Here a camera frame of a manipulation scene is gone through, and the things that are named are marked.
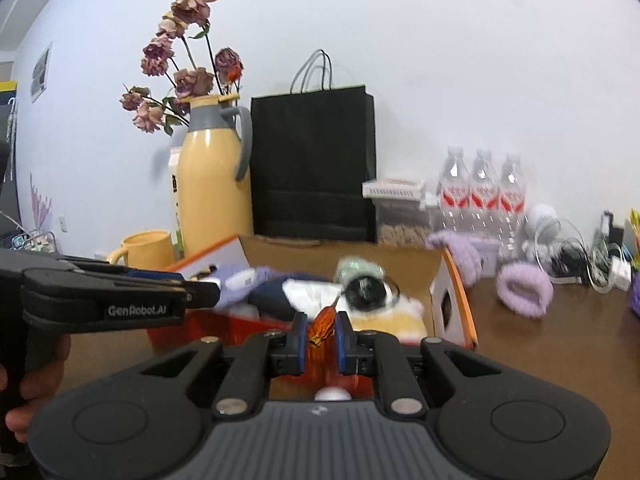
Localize white small camera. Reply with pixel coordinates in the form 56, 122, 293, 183
521, 204, 561, 263

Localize purple fluffy headband left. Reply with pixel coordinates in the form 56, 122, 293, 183
425, 231, 482, 288

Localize right water bottle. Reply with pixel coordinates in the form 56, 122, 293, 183
498, 154, 526, 259

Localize wire rack with bottles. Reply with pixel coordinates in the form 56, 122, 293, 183
11, 231, 58, 254

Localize colourful packets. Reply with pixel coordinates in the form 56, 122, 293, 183
625, 209, 640, 271

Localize water bottle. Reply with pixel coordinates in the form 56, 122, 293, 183
437, 146, 470, 231
470, 148, 499, 235
498, 154, 526, 259

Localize left water bottle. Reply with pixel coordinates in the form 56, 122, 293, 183
437, 146, 470, 231

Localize black paper bag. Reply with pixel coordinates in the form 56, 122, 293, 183
250, 49, 376, 242

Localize white cloth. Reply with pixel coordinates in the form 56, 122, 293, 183
282, 278, 349, 320

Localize purple fluffy headband right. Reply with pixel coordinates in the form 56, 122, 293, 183
496, 262, 553, 320

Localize middle water bottle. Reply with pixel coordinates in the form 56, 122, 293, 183
470, 148, 499, 235

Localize yellow fuzzy cloth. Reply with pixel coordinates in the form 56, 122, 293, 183
348, 296, 428, 344

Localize small white jar lid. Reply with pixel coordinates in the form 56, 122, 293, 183
314, 387, 352, 402

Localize clear snack container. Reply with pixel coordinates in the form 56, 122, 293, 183
373, 200, 439, 248

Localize green glittery pouch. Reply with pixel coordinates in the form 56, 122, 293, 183
334, 256, 385, 285

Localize yellow ceramic mug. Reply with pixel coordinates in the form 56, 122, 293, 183
106, 230, 176, 271

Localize white red flat box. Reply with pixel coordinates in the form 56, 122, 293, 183
362, 179, 425, 202

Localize yellow thermos jug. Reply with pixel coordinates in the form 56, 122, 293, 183
177, 93, 254, 257

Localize navy blue cloth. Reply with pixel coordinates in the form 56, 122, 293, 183
247, 273, 328, 322

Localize orange cardboard box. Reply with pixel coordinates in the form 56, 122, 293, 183
148, 235, 477, 400

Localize purple knitted cloth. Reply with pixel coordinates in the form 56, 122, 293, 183
198, 263, 276, 311

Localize white milk carton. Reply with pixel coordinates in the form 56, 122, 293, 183
168, 148, 184, 259

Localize white round jar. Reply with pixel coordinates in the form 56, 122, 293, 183
471, 236, 501, 278

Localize orange red wrapper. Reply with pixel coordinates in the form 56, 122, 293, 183
307, 306, 336, 348

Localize purple fluffy headband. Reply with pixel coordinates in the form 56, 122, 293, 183
425, 231, 482, 288
496, 262, 553, 320

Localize purple object at edge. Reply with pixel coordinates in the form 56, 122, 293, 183
628, 272, 640, 318

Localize person left hand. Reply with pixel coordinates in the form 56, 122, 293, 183
4, 334, 72, 443

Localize white charger with cables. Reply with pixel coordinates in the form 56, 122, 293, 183
536, 210, 632, 295

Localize dried rose bouquet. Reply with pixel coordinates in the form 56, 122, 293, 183
119, 0, 244, 136

